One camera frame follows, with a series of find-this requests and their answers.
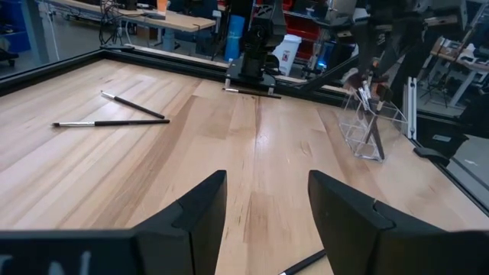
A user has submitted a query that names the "white waste bin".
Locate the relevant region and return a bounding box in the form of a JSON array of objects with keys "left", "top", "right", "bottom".
[{"left": 271, "top": 33, "right": 303, "bottom": 76}]

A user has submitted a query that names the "clear acrylic organizer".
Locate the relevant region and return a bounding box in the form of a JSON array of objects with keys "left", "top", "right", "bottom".
[{"left": 337, "top": 88, "right": 410, "bottom": 163}]

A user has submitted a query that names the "black control box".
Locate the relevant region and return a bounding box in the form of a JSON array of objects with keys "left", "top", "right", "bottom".
[{"left": 415, "top": 113, "right": 470, "bottom": 160}]

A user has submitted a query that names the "silver aluminium bar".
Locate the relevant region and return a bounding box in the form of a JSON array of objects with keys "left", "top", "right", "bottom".
[{"left": 406, "top": 76, "right": 418, "bottom": 141}]

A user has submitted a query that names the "blue storage bin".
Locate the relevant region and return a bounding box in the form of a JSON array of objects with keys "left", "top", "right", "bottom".
[{"left": 0, "top": 0, "right": 32, "bottom": 54}]

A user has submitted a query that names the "blue cylinder container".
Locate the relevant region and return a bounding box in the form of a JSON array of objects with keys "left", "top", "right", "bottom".
[{"left": 224, "top": 14, "right": 246, "bottom": 62}]

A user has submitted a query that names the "wooden office desk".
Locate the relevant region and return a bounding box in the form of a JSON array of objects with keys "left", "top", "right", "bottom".
[{"left": 51, "top": 0, "right": 218, "bottom": 34}]

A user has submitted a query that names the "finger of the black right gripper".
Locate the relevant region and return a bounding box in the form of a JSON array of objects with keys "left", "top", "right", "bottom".
[
  {"left": 358, "top": 37, "right": 383, "bottom": 83},
  {"left": 389, "top": 37, "right": 425, "bottom": 89}
]

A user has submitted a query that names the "wooden work table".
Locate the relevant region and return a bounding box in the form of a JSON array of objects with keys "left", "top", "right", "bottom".
[{"left": 429, "top": 36, "right": 489, "bottom": 108}]

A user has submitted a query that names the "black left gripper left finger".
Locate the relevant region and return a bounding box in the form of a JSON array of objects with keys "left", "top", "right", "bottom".
[{"left": 0, "top": 170, "right": 228, "bottom": 275}]

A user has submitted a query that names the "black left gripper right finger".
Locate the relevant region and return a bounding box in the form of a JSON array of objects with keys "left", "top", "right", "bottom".
[{"left": 307, "top": 170, "right": 489, "bottom": 275}]

